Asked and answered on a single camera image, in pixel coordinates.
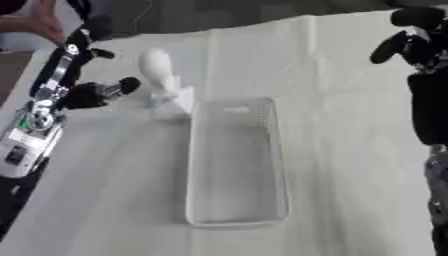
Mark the white toy rocket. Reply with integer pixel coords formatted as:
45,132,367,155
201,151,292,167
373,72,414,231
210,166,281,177
138,47,196,122

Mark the person's hand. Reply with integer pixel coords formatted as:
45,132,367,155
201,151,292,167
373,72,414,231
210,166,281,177
0,0,69,46

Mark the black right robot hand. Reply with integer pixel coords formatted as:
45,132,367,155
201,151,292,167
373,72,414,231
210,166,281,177
367,6,448,146

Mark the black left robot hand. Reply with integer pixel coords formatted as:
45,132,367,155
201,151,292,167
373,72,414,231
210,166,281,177
28,15,144,111

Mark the white plastic basket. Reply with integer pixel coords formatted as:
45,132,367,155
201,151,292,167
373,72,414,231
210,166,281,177
183,96,293,229

